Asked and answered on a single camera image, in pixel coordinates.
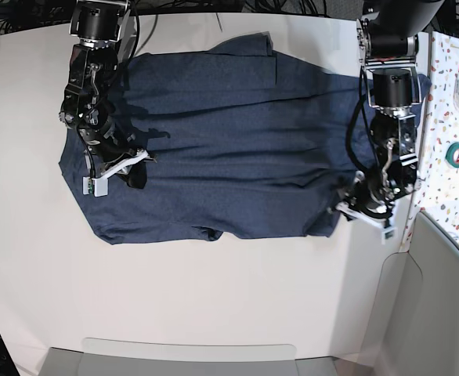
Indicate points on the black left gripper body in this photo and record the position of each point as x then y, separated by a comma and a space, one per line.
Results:
363, 197

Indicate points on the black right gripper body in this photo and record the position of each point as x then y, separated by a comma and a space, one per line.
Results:
109, 143

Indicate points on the navy blue t-shirt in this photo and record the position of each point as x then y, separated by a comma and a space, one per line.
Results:
247, 141

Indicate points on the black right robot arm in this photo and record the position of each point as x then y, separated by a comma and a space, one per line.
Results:
95, 67

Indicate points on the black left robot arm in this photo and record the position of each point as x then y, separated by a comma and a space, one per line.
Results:
382, 133

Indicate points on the terrazzo patterned side table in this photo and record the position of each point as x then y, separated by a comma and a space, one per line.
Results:
438, 195

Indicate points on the green tape roll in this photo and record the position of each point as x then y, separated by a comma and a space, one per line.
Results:
452, 155

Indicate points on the grey plastic bin right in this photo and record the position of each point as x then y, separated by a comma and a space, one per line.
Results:
414, 324

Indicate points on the grey plastic bin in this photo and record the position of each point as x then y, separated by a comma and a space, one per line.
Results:
113, 357
414, 324

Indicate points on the grey plastic bin front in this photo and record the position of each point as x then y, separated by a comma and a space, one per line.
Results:
113, 357

